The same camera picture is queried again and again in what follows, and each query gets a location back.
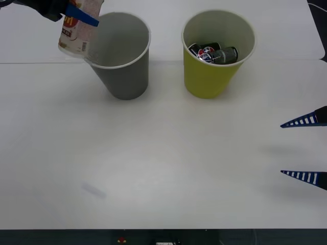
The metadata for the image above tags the grey waste bin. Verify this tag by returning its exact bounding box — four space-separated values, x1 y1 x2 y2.
83 12 152 101

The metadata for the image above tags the dark grey can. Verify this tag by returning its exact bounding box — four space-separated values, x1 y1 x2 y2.
211 46 240 65

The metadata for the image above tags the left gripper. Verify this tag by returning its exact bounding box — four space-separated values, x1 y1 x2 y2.
14 0 100 27

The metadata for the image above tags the clear bottle with red cap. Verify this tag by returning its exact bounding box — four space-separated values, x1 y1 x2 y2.
58 0 105 55

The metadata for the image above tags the yellow-green waste bin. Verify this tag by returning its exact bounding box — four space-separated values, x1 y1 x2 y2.
181 9 256 100

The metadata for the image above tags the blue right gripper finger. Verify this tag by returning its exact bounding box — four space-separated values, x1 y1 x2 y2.
280 105 327 129
280 169 327 191

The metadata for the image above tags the black can red-blue print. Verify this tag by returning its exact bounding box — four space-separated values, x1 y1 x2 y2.
188 42 222 63

